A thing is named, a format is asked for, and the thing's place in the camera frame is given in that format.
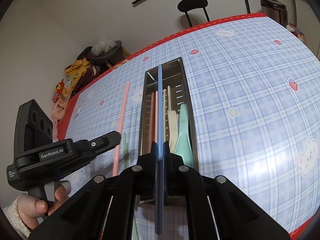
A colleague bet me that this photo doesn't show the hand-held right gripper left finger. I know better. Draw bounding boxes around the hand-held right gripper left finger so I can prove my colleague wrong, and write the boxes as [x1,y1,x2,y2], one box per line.
[29,141,159,240]

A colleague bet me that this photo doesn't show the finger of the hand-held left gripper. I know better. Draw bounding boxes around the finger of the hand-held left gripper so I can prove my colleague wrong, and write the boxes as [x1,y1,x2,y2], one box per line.
[73,130,122,155]

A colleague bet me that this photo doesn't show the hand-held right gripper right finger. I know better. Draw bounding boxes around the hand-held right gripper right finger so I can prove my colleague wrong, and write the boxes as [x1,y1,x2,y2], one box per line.
[162,141,292,240]

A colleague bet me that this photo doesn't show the green spoon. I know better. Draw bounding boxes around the green spoon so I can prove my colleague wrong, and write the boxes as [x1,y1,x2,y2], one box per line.
[172,103,194,168]

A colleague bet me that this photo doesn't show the beige spoon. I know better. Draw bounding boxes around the beige spoon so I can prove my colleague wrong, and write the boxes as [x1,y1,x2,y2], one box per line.
[167,108,179,151]

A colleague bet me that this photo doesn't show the pink chopstick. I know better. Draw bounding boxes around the pink chopstick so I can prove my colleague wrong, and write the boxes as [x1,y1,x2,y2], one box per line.
[112,82,131,177]
[149,92,156,153]

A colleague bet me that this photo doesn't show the blue chopstick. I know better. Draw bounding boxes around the blue chopstick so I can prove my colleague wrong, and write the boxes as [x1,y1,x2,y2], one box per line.
[155,64,166,236]

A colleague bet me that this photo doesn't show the perforated metal utensil tray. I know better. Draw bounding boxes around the perforated metal utensil tray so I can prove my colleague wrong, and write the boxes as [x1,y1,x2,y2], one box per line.
[137,57,200,203]

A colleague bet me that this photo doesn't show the person's left hand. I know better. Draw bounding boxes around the person's left hand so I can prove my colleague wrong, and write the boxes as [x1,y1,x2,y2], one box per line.
[18,179,72,231]

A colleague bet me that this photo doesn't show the small white paper card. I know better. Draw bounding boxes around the small white paper card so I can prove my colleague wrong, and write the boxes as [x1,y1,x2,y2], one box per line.
[74,100,85,120]

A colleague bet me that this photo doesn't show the pale pink packet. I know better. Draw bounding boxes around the pale pink packet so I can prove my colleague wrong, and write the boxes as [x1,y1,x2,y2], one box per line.
[52,85,73,123]

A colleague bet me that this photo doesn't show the dark red snack bag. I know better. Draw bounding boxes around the dark red snack bag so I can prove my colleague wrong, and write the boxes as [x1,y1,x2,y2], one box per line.
[74,65,101,93]

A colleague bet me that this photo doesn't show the orange snack bag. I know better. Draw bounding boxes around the orange snack bag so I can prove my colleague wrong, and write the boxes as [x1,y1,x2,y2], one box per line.
[52,78,66,102]

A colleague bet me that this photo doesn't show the yellow snack bags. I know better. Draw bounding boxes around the yellow snack bags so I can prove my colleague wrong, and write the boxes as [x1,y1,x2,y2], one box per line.
[65,60,93,91]

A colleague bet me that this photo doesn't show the grey wooden-legged stool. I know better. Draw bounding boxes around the grey wooden-legged stool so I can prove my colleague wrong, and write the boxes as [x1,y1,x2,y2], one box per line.
[89,40,131,68]

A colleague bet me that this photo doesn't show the dark cloth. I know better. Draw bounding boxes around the dark cloth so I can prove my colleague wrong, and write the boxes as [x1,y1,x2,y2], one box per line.
[78,46,95,61]

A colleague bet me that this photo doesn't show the clear plastic bag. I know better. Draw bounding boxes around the clear plastic bag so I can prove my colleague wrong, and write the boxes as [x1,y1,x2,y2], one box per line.
[91,38,117,55]

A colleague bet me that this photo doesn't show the blue plaid table mat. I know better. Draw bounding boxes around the blue plaid table mat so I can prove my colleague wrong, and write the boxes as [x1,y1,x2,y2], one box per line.
[56,17,320,234]

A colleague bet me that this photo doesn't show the black round-back chair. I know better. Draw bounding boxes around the black round-back chair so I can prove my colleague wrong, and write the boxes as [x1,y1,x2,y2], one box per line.
[177,0,211,27]

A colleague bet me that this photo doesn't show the colourful small box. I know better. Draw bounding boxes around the colourful small box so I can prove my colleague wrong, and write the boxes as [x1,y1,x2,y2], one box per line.
[287,23,306,41]

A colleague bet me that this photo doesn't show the brown rice cooker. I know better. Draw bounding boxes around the brown rice cooker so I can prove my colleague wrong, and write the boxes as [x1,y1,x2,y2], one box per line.
[260,0,288,28]

